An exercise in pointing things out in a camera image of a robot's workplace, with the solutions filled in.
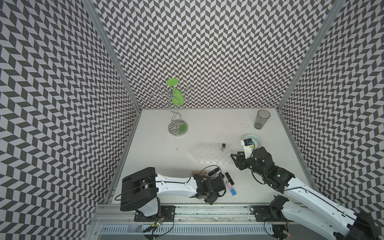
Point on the patterned small bowl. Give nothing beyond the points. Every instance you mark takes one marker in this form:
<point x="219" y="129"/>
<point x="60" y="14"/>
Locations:
<point x="256" y="140"/>

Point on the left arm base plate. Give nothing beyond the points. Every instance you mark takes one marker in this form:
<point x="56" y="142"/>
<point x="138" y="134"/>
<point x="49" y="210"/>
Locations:
<point x="166" y="212"/>

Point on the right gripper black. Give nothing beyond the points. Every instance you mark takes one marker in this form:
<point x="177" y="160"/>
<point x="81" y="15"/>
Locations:
<point x="239" y="158"/>

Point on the wire jewelry tree green leaves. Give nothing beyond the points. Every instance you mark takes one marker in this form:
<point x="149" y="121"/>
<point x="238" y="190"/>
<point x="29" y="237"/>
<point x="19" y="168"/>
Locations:
<point x="174" y="100"/>

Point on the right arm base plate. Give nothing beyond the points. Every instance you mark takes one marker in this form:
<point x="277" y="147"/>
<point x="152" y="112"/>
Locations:
<point x="266" y="213"/>

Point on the pink blue gradient lipstick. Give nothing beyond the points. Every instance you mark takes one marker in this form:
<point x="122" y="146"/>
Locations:
<point x="231" y="188"/>

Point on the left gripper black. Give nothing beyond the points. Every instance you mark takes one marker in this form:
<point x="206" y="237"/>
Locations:
<point x="213" y="199"/>

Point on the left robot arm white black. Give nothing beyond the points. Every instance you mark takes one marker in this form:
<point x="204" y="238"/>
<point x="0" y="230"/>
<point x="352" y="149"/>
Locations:
<point x="142" y="190"/>

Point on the aluminium front rail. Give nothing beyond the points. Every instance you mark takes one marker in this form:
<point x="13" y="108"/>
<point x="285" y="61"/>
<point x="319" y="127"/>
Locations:
<point x="186" y="214"/>

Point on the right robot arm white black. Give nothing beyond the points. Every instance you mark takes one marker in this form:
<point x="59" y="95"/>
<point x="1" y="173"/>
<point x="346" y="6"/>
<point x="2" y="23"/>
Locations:
<point x="301" y="204"/>

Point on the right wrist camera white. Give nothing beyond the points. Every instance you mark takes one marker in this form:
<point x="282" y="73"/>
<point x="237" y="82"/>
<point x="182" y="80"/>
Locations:
<point x="248" y="146"/>

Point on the clear plastic lipstick organizer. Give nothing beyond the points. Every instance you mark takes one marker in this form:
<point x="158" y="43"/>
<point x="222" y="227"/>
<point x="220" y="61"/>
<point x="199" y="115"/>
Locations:
<point x="211" y="153"/>

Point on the grey translucent cup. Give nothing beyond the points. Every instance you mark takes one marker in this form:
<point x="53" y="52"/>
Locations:
<point x="261" y="119"/>

